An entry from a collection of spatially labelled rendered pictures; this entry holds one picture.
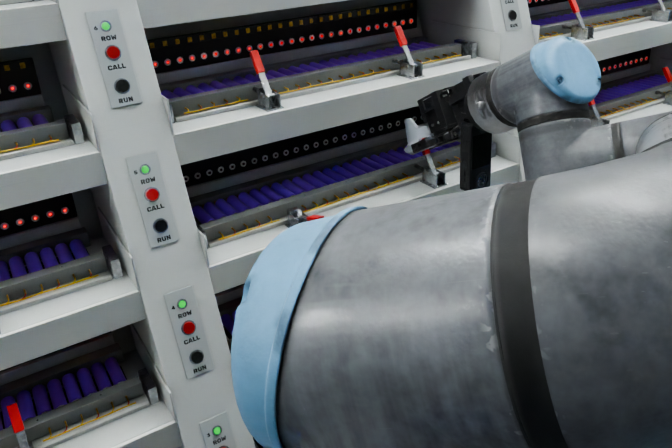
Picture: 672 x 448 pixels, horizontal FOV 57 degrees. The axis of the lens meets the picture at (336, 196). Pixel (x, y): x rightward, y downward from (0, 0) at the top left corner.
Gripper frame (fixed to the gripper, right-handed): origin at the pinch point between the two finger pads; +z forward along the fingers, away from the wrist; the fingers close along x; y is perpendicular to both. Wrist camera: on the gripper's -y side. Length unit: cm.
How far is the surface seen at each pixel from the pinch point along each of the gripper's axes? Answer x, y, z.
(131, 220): 51, 1, -5
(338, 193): 16.6, -3.0, 2.2
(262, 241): 33.1, -6.6, -1.6
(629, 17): -65, 15, -1
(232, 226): 35.7, -3.0, 1.9
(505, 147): -17.7, -4.1, -1.6
